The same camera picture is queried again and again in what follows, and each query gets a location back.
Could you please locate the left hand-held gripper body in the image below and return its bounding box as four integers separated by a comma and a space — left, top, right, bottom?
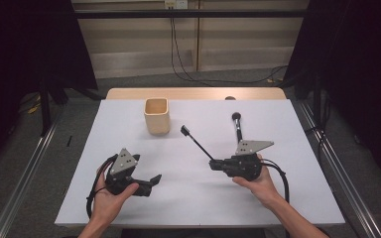
104, 147, 153, 197

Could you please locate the beige square cup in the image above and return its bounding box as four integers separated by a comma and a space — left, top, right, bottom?
143, 97, 172, 136

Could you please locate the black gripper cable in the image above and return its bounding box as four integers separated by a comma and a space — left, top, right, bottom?
261, 158, 291, 204
85, 153, 119, 220

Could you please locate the person's right hand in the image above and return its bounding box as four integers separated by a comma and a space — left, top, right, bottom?
231, 153, 284, 209

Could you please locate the black metal stand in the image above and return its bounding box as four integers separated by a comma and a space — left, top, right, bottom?
39, 77, 53, 137

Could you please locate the black wall cable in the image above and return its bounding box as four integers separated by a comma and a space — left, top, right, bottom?
170, 7, 290, 85

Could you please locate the metal floor rail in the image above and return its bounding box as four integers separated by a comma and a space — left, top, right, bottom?
0, 102, 64, 238
297, 98, 381, 238

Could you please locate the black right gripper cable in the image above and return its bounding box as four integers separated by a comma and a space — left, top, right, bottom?
261, 158, 291, 204

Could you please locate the black makeup brush silver ferrule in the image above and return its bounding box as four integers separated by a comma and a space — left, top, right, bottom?
231, 112, 244, 145

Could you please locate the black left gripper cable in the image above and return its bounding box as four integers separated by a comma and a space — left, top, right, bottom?
85, 153, 119, 220

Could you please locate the thin black brush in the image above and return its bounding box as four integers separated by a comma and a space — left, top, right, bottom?
180, 124, 216, 162

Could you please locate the black horizontal bar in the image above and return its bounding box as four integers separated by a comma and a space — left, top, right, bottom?
73, 9, 310, 20

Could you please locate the white table sheet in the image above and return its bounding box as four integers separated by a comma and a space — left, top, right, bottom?
54, 98, 346, 228

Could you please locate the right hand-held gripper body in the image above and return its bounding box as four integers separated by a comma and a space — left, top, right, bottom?
223, 140, 275, 182

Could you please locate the white wall socket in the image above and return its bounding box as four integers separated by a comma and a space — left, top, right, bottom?
164, 0, 189, 10

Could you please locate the person's left hand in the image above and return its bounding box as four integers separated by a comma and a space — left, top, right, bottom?
89, 168, 141, 225

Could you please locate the black curtain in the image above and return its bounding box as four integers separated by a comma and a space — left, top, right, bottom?
0, 0, 99, 167
283, 0, 381, 190

